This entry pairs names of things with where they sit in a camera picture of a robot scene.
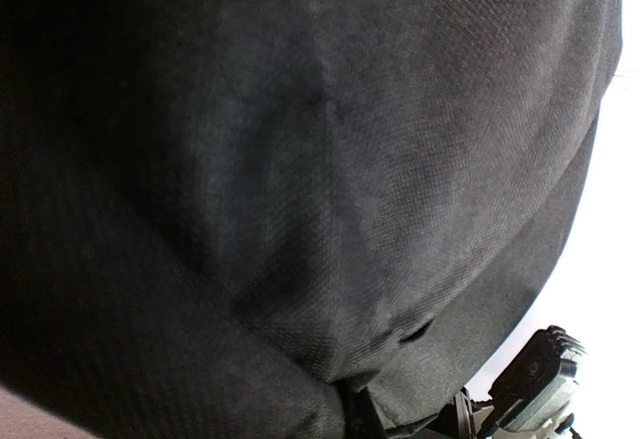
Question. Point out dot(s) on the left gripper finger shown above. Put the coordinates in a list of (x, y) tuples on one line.
[(360, 416)]

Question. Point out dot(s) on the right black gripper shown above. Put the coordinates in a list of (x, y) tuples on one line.
[(464, 417)]

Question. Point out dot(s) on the black student backpack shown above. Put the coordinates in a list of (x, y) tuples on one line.
[(215, 213)]

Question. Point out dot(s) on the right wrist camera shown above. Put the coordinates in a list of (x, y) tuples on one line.
[(537, 383)]

